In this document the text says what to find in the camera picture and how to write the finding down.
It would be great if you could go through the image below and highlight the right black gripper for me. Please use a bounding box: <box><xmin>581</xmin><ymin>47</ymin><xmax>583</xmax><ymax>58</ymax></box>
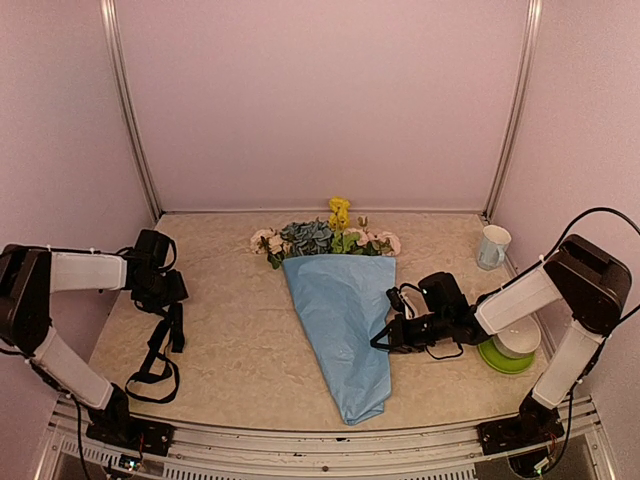
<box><xmin>370</xmin><ymin>311</ymin><xmax>450</xmax><ymax>354</ymax></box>

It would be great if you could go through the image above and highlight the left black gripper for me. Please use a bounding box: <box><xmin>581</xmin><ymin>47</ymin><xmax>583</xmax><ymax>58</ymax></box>
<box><xmin>138</xmin><ymin>268</ymin><xmax>189</xmax><ymax>313</ymax></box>

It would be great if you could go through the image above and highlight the blue wrapping paper sheet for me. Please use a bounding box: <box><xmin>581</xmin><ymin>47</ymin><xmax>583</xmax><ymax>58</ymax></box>
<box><xmin>283</xmin><ymin>254</ymin><xmax>396</xmax><ymax>426</ymax></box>

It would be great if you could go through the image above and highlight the black ribbon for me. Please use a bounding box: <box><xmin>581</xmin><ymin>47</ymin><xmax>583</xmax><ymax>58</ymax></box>
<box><xmin>125</xmin><ymin>303</ymin><xmax>186</xmax><ymax>405</ymax></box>

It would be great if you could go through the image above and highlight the pink fake rose bunch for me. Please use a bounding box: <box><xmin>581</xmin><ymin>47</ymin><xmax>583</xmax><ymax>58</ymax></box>
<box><xmin>342</xmin><ymin>216</ymin><xmax>402</xmax><ymax>257</ymax></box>

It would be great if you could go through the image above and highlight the blue fake rose bunch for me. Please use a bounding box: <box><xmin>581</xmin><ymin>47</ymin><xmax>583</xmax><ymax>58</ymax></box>
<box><xmin>280</xmin><ymin>219</ymin><xmax>334</xmax><ymax>257</ymax></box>

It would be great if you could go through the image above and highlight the yellow fake flower stem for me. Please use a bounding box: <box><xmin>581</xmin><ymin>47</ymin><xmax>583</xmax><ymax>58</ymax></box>
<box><xmin>328</xmin><ymin>197</ymin><xmax>351</xmax><ymax>232</ymax></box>

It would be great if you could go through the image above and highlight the light blue ceramic mug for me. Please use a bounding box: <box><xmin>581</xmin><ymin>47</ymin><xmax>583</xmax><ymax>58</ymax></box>
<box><xmin>476</xmin><ymin>225</ymin><xmax>512</xmax><ymax>271</ymax></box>

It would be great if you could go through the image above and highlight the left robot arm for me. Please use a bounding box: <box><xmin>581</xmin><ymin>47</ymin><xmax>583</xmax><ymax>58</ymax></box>
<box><xmin>1</xmin><ymin>229</ymin><xmax>189</xmax><ymax>457</ymax></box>

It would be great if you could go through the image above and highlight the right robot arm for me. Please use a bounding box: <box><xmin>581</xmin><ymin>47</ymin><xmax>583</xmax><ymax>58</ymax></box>
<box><xmin>370</xmin><ymin>234</ymin><xmax>632</xmax><ymax>455</ymax></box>

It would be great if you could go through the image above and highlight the green plate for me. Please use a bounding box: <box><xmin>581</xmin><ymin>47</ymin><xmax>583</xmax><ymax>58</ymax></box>
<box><xmin>478</xmin><ymin>340</ymin><xmax>535</xmax><ymax>375</ymax></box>

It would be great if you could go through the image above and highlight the white ceramic bowl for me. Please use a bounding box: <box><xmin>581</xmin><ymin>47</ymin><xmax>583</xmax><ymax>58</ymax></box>
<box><xmin>493</xmin><ymin>316</ymin><xmax>541</xmax><ymax>359</ymax></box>

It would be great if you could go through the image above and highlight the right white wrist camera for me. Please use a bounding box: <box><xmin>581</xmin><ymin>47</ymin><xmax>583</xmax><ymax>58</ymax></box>
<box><xmin>386</xmin><ymin>287</ymin><xmax>416</xmax><ymax>320</ymax></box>

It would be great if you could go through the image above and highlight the front aluminium rail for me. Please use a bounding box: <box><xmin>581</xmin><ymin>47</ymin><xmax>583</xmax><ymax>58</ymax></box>
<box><xmin>47</xmin><ymin>397</ymin><xmax>609</xmax><ymax>480</ymax></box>

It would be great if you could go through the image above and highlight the right aluminium frame post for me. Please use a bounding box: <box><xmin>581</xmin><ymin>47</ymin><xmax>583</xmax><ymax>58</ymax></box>
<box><xmin>482</xmin><ymin>0</ymin><xmax>544</xmax><ymax>223</ymax></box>

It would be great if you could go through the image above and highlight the aluminium frame post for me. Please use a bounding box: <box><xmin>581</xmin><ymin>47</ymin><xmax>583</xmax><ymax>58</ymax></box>
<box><xmin>482</xmin><ymin>0</ymin><xmax>544</xmax><ymax>223</ymax></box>
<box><xmin>100</xmin><ymin>0</ymin><xmax>164</xmax><ymax>222</ymax></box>

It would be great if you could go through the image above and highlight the left aluminium frame post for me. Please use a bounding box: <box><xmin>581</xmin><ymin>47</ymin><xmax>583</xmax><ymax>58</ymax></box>
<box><xmin>100</xmin><ymin>0</ymin><xmax>164</xmax><ymax>222</ymax></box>

